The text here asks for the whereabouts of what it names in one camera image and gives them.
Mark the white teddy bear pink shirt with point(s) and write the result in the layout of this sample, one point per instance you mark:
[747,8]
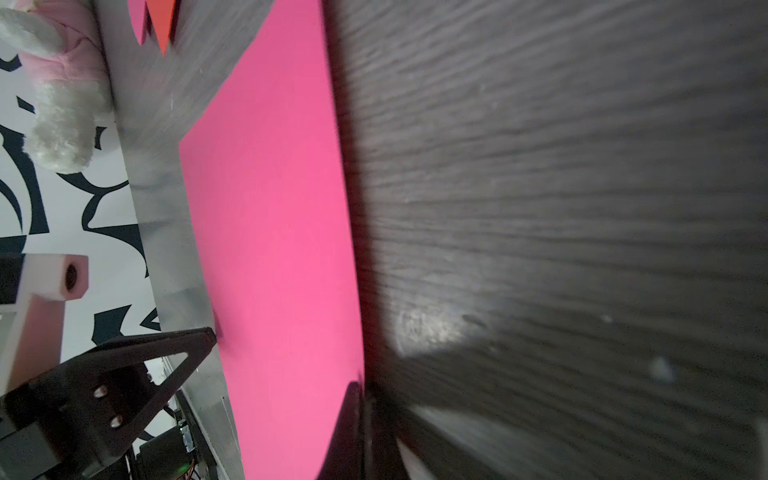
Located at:
[59,45]

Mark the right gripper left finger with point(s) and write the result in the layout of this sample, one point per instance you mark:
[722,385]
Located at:
[344,457]

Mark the magenta paper sheet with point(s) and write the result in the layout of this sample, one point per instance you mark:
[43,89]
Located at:
[139,19]
[264,178]

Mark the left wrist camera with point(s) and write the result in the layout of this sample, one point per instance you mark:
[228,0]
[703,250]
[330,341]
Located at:
[34,291]

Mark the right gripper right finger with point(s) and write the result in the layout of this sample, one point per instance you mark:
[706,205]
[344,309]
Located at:
[382,458]

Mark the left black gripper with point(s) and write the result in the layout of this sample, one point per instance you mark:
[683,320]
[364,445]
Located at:
[84,415]

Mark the red square paper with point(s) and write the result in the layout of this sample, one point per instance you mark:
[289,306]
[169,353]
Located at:
[163,16]

